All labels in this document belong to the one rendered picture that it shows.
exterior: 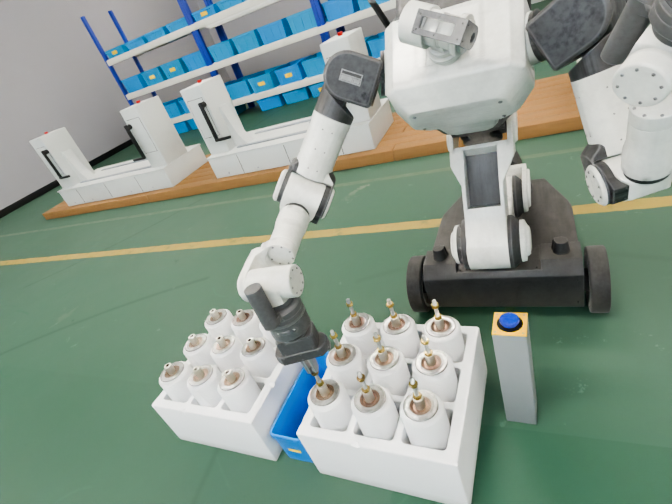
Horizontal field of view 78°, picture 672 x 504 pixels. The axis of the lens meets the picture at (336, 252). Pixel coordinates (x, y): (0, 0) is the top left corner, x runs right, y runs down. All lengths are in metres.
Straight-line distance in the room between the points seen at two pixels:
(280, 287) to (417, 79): 0.47
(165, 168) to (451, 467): 3.53
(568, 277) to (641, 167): 0.60
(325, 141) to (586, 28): 0.50
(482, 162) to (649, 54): 0.62
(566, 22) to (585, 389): 0.87
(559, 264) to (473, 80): 0.68
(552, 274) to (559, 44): 0.69
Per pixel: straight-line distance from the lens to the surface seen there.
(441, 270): 1.37
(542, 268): 1.34
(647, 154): 0.78
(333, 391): 1.04
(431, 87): 0.85
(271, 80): 6.18
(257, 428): 1.22
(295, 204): 0.95
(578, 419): 1.23
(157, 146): 4.04
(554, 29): 0.85
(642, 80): 0.66
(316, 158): 0.95
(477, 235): 1.15
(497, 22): 0.87
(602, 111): 0.86
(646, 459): 1.20
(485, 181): 1.20
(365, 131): 2.92
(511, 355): 1.02
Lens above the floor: 1.01
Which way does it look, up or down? 30 degrees down
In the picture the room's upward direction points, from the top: 21 degrees counter-clockwise
